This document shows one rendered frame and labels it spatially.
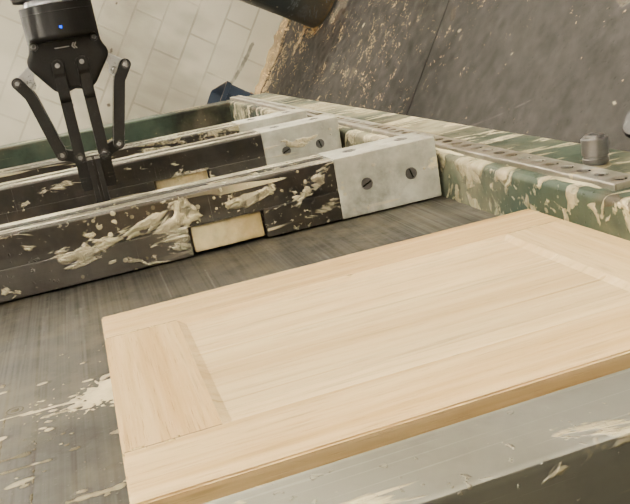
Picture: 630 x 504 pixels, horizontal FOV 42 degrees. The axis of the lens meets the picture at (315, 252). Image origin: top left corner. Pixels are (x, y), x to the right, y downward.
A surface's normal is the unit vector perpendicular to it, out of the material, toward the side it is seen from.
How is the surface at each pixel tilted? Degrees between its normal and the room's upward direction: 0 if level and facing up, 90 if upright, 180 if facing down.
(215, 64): 90
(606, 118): 0
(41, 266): 90
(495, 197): 34
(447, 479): 56
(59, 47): 90
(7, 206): 90
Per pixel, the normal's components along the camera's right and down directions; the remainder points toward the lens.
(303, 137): 0.29, 0.22
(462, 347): -0.17, -0.95
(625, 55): -0.88, -0.32
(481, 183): -0.94, 0.24
